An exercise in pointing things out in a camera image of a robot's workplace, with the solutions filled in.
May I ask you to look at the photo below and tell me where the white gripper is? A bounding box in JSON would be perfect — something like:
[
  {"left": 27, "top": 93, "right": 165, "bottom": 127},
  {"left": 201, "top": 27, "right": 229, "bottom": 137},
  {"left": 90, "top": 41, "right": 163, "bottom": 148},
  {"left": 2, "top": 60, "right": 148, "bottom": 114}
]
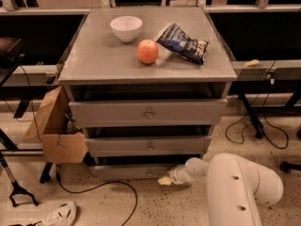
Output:
[{"left": 157, "top": 165, "right": 191, "bottom": 186}]

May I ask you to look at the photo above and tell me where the grey bottom drawer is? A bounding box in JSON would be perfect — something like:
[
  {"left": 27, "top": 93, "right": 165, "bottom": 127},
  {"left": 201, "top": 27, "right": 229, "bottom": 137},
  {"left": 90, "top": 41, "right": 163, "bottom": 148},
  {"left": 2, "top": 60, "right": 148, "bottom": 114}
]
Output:
[{"left": 89, "top": 164, "right": 175, "bottom": 181}]

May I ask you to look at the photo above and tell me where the grey drawer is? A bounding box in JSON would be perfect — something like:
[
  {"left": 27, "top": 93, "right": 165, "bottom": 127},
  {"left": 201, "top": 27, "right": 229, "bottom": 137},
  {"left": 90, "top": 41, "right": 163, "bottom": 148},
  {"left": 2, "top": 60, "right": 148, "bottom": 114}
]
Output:
[
  {"left": 86, "top": 136, "right": 211, "bottom": 157},
  {"left": 70, "top": 99, "right": 227, "bottom": 128},
  {"left": 89, "top": 164, "right": 175, "bottom": 181}
]

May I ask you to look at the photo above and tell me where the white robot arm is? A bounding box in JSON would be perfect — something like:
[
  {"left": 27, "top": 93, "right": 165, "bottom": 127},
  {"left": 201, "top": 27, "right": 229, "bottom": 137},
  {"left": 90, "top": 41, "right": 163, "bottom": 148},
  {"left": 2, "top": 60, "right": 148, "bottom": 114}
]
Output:
[{"left": 158, "top": 153, "right": 284, "bottom": 226}]

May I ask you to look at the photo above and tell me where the grey middle drawer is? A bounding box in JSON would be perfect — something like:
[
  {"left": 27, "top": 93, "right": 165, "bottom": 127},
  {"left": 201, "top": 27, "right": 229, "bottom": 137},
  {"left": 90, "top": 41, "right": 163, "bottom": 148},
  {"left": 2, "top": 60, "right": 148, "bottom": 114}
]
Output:
[{"left": 86, "top": 136, "right": 211, "bottom": 157}]

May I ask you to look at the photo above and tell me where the grey top drawer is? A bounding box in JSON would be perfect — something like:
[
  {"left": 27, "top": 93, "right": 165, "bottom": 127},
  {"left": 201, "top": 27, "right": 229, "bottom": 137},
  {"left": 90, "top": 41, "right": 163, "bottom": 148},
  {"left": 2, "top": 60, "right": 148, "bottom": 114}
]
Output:
[{"left": 70, "top": 99, "right": 227, "bottom": 128}]

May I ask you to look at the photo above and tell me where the grey wooden drawer cabinet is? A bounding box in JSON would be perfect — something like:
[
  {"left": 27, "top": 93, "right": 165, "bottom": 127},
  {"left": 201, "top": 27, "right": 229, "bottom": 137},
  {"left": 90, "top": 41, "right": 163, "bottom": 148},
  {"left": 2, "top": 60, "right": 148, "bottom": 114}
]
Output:
[{"left": 59, "top": 8, "right": 236, "bottom": 166}]

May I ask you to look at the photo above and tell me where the black table leg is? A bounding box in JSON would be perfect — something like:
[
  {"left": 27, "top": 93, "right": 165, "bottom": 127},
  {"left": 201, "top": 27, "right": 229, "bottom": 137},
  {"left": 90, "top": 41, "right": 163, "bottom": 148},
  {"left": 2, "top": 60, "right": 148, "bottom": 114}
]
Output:
[{"left": 238, "top": 93, "right": 263, "bottom": 139}]

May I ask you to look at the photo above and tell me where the white sneaker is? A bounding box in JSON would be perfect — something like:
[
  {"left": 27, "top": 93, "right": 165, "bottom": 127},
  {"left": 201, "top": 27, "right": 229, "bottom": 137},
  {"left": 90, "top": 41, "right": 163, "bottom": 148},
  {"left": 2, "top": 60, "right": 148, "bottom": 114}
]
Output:
[{"left": 8, "top": 201, "right": 78, "bottom": 226}]

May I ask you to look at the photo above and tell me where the green item in box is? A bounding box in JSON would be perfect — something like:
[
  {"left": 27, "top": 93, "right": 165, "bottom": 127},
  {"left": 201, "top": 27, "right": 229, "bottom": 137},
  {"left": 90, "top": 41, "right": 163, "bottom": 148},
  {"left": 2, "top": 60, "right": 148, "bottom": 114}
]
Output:
[{"left": 66, "top": 113, "right": 81, "bottom": 134}]

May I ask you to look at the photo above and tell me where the black chair base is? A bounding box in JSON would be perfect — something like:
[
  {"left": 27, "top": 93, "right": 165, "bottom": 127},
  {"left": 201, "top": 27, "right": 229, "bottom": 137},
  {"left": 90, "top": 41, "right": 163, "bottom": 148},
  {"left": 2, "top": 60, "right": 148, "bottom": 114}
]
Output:
[{"left": 279, "top": 162, "right": 301, "bottom": 173}]

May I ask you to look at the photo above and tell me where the open cardboard box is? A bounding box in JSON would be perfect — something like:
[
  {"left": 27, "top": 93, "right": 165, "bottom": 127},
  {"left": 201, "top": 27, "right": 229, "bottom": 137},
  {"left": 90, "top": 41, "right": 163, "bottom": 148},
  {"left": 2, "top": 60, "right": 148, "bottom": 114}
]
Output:
[{"left": 24, "top": 86, "right": 87, "bottom": 163}]

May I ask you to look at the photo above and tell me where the red apple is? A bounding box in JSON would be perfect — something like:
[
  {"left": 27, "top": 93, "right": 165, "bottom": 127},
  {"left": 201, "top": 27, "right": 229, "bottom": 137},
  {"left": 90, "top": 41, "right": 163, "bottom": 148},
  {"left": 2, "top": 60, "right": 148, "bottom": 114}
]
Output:
[{"left": 136, "top": 40, "right": 159, "bottom": 64}]

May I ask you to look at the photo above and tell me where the blue chip bag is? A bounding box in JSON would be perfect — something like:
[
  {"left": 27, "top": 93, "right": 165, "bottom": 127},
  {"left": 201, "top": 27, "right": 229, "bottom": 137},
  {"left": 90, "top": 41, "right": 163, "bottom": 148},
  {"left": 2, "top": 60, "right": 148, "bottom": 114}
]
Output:
[{"left": 155, "top": 23, "right": 209, "bottom": 65}]

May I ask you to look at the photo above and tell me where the yellow foam scrap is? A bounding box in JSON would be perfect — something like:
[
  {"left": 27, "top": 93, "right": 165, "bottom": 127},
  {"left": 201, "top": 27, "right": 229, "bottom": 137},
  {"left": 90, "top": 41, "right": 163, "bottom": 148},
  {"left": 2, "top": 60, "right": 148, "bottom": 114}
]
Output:
[{"left": 244, "top": 59, "right": 260, "bottom": 67}]

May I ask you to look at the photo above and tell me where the black tripod stand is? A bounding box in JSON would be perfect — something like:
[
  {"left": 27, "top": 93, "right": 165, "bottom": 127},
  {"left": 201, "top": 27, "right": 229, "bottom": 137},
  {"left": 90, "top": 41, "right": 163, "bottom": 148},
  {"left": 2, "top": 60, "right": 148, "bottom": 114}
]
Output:
[{"left": 0, "top": 152, "right": 39, "bottom": 207}]

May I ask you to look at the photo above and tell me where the white ceramic bowl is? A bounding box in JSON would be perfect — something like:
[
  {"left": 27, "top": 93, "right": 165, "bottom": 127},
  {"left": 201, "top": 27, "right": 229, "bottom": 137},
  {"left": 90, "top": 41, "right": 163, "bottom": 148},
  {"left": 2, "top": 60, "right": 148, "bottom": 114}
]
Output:
[{"left": 110, "top": 16, "right": 143, "bottom": 42}]

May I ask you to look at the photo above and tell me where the black floor cable right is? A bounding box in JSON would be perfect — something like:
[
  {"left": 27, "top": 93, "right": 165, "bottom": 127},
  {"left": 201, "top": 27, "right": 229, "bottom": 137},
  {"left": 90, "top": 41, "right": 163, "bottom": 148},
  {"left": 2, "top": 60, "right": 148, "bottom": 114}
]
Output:
[{"left": 225, "top": 59, "right": 290, "bottom": 151}]

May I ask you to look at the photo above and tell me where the black floor cable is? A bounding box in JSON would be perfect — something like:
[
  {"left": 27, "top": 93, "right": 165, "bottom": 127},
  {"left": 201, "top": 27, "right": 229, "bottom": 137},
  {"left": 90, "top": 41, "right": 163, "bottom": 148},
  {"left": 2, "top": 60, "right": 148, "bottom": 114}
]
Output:
[
  {"left": 55, "top": 163, "right": 139, "bottom": 226},
  {"left": 225, "top": 59, "right": 290, "bottom": 151}
]

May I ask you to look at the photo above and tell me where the black floor cable left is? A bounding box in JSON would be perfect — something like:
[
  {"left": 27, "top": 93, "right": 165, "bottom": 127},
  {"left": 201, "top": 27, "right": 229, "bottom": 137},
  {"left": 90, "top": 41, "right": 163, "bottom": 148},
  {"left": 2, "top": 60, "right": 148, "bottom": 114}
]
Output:
[{"left": 55, "top": 163, "right": 139, "bottom": 226}]

